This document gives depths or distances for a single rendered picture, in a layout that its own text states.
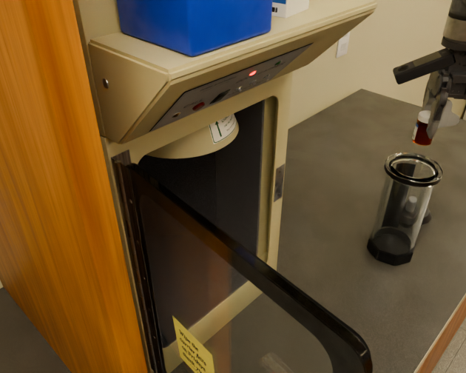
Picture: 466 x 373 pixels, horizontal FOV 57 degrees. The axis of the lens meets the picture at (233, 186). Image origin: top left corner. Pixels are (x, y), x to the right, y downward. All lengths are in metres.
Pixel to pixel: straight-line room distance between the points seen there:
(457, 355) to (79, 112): 1.98
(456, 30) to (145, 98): 0.73
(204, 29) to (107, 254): 0.21
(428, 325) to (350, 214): 0.34
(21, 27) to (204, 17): 0.13
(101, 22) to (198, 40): 0.11
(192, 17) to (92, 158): 0.13
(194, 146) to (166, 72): 0.26
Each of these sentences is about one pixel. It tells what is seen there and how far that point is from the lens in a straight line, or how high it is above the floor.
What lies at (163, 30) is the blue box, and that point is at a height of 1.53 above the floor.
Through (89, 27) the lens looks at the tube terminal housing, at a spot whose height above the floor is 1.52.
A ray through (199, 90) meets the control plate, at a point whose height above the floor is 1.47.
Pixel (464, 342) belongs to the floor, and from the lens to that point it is 2.22.
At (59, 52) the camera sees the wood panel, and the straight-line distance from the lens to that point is 0.31.
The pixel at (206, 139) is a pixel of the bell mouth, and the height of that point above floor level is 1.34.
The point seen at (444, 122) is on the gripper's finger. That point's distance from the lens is 1.05.
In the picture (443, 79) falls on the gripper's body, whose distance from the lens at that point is 1.01.
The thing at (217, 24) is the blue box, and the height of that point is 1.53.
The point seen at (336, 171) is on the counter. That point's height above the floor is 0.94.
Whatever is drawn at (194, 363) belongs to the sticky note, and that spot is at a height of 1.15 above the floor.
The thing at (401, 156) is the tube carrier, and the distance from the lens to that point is 0.95.
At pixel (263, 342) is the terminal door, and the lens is 0.38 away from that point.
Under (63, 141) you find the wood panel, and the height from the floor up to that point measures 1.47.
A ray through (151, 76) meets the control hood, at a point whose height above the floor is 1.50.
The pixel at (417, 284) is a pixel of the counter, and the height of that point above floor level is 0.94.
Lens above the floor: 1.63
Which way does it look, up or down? 35 degrees down
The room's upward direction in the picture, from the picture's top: straight up
